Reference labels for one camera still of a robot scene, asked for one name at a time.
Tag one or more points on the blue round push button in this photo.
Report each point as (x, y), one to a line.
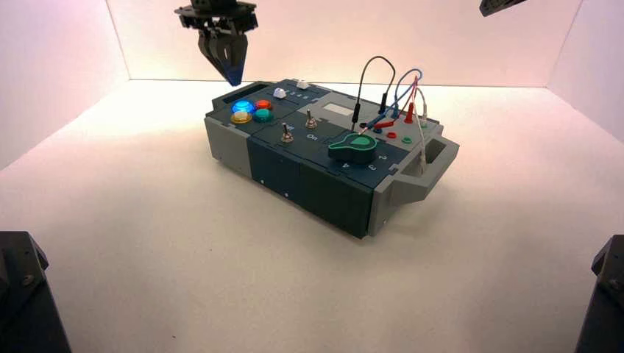
(243, 106)

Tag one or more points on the green rotary selector knob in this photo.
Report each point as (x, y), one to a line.
(352, 150)

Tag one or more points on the white slider knob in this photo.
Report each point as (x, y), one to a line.
(279, 93)
(302, 84)

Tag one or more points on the blue and grey control box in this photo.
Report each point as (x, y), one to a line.
(321, 190)

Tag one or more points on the green round push button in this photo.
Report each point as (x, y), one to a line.
(263, 115)

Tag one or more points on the red round push button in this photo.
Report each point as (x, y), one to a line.
(263, 104)

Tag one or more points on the yellow round push button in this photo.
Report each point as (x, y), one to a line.
(241, 117)

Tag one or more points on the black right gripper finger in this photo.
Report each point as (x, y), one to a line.
(497, 6)

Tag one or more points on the metal toggle switch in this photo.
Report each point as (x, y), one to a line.
(286, 135)
(310, 121)

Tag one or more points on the small white display screen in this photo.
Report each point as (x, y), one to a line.
(338, 109)

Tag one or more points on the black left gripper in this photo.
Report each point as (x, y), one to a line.
(219, 17)

